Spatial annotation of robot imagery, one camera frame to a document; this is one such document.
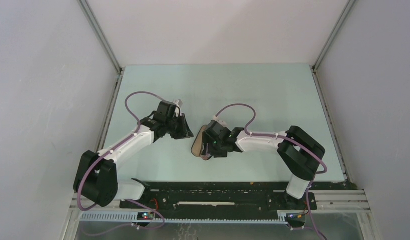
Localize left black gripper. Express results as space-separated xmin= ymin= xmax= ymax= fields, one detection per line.
xmin=165 ymin=113 xmax=193 ymax=140

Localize black glasses case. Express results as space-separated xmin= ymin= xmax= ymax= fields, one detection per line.
xmin=191 ymin=125 xmax=207 ymax=160

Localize pink transparent sunglasses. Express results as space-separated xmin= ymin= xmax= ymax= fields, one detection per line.
xmin=201 ymin=144 xmax=212 ymax=161

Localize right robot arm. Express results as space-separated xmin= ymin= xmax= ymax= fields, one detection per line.
xmin=200 ymin=120 xmax=327 ymax=209

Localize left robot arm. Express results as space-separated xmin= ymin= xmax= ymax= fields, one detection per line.
xmin=73 ymin=99 xmax=194 ymax=208

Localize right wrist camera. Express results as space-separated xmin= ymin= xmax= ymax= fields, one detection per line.
xmin=212 ymin=115 xmax=228 ymax=128

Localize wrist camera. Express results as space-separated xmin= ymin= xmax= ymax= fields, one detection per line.
xmin=212 ymin=115 xmax=228 ymax=128
xmin=173 ymin=99 xmax=183 ymax=117

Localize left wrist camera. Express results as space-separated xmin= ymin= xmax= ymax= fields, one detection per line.
xmin=173 ymin=99 xmax=183 ymax=117

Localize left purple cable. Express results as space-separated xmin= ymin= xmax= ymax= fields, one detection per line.
xmin=76 ymin=91 xmax=174 ymax=229

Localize purple cable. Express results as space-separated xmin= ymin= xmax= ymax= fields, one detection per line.
xmin=76 ymin=91 xmax=174 ymax=229
xmin=214 ymin=103 xmax=328 ymax=240

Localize grey cable duct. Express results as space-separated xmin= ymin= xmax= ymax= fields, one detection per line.
xmin=80 ymin=211 xmax=287 ymax=225

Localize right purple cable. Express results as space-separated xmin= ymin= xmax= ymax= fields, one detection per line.
xmin=214 ymin=103 xmax=328 ymax=240

